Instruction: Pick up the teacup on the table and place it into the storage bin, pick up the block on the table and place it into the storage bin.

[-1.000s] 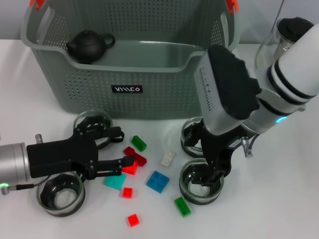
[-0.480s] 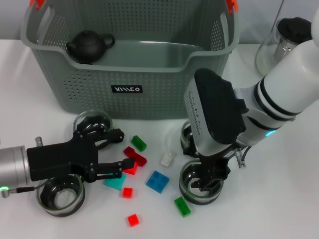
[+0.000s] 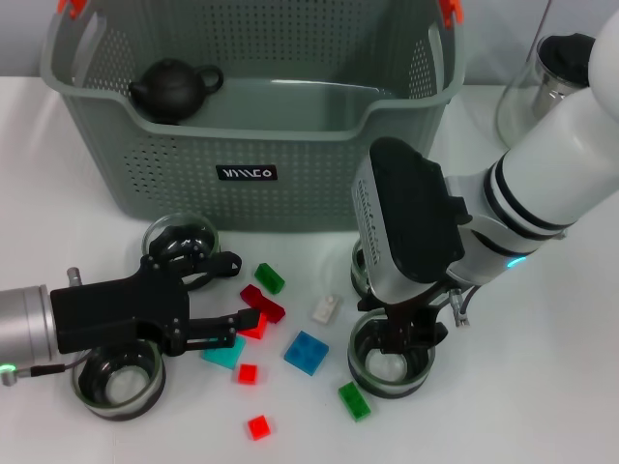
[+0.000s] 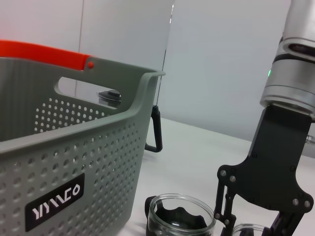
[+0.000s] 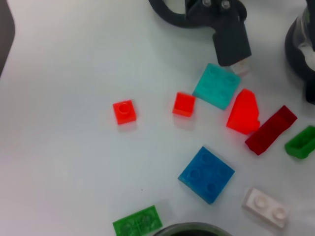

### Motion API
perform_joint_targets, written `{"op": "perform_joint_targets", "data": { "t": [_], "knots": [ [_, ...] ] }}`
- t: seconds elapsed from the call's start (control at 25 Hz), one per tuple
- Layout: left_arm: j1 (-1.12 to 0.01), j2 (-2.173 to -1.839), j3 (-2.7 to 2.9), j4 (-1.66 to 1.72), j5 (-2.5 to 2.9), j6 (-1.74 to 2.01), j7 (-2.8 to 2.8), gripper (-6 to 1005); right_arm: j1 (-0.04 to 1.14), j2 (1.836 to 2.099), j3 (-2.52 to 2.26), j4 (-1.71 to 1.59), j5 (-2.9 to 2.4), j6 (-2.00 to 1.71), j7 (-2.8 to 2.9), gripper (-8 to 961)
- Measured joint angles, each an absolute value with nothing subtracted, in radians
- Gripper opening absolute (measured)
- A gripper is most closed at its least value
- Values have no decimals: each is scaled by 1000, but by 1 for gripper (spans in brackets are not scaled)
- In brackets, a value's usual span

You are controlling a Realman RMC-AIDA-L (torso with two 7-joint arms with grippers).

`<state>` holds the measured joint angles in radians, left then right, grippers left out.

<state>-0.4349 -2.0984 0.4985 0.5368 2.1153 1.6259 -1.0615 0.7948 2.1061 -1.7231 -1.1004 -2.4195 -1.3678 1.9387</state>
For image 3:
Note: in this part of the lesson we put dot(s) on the blue toy brick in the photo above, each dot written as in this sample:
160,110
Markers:
304,353

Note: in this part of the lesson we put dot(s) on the small red toy brick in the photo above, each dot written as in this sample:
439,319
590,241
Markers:
258,427
247,374

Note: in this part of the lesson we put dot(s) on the green toy brick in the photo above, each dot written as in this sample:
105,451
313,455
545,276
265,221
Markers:
268,278
353,401

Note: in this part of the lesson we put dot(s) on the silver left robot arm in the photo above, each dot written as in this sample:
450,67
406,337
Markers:
24,324

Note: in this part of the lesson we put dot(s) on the grey-green perforated storage bin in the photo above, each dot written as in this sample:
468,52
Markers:
314,183

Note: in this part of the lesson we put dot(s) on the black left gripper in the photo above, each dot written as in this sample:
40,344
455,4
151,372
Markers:
121,309

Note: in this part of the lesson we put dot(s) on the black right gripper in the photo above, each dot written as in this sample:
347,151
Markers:
406,311

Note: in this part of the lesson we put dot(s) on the teal toy brick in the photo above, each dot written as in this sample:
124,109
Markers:
225,358

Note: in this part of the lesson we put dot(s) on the dark red toy brick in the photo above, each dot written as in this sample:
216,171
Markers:
263,302

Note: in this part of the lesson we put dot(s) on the black clay teapot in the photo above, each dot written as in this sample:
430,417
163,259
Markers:
169,89

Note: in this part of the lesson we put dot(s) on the silver left wrist stub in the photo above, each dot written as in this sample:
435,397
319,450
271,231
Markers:
75,278

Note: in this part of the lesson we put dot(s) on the white toy brick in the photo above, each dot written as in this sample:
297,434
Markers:
326,309

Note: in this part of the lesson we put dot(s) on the glass teacup with black base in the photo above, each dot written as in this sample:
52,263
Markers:
162,222
358,275
121,403
382,387

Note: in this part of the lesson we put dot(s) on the large bright red toy brick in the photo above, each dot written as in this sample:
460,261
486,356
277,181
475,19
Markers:
256,331

